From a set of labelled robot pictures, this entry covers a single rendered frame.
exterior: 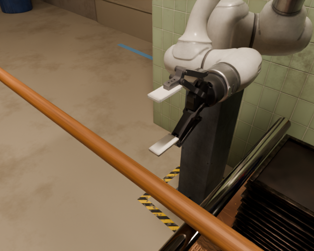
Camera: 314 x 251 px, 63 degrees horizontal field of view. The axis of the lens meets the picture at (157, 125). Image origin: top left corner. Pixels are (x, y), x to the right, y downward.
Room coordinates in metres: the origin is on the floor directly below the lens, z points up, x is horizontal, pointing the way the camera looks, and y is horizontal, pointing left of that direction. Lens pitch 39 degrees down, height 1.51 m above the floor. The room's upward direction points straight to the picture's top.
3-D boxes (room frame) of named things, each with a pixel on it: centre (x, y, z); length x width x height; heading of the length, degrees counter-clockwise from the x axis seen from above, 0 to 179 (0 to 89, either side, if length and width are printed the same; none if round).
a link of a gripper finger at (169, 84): (0.44, -0.03, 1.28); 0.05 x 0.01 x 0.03; 138
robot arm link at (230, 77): (0.58, -0.15, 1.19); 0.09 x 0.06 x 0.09; 48
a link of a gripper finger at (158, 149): (0.42, -0.02, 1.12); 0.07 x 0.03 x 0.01; 138
